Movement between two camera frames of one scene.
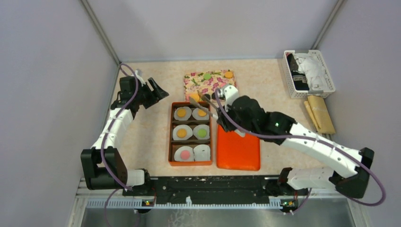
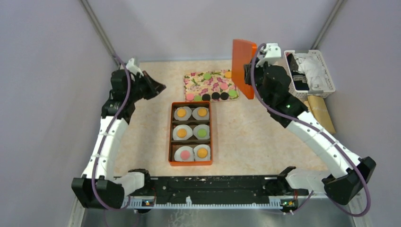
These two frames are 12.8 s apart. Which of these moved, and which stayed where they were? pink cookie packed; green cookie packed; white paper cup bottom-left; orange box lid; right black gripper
Moved: orange box lid; right black gripper
Stayed: white paper cup bottom-left; green cookie packed; pink cookie packed
